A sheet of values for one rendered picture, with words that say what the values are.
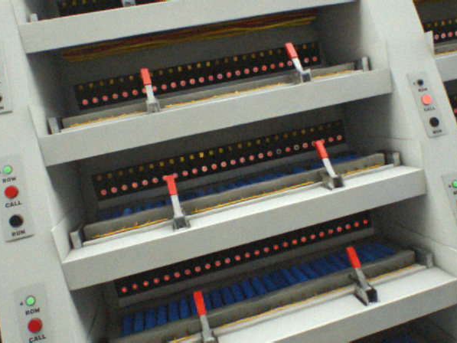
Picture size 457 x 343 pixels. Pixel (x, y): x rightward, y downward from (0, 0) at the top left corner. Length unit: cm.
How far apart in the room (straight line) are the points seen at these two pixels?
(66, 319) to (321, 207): 42
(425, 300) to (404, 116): 31
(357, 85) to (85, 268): 54
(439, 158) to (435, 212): 9
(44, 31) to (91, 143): 20
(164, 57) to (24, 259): 51
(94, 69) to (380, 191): 63
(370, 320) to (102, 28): 65
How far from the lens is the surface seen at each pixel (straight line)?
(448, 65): 79
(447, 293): 70
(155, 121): 57
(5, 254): 59
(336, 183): 62
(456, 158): 73
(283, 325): 60
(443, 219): 69
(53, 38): 67
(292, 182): 64
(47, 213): 57
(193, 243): 54
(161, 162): 71
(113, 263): 55
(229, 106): 58
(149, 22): 65
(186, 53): 84
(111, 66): 84
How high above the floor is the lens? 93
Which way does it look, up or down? 7 degrees up
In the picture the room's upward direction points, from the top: 15 degrees counter-clockwise
